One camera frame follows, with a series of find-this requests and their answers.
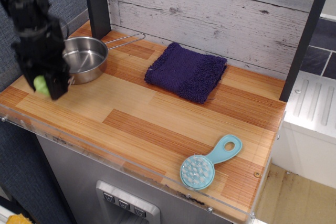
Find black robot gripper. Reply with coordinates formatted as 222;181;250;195
1;0;70;100

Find green toy broccoli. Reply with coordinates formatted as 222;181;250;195
33;75;50;97

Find stainless steel pot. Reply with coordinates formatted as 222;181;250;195
62;33;146;85

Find clear acrylic table edge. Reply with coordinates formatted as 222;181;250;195
1;97;285;223

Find yellow object at corner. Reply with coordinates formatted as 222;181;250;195
6;214;32;224

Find silver toy dispenser panel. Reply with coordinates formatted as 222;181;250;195
96;180;161;223

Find folded purple towel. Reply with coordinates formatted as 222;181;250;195
144;42;227;104

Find teal round scrub brush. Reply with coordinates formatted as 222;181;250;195
180;135;243;190

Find white toy sink unit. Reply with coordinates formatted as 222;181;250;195
271;71;335;188

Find black right frame post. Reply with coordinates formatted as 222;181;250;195
279;0;326;102

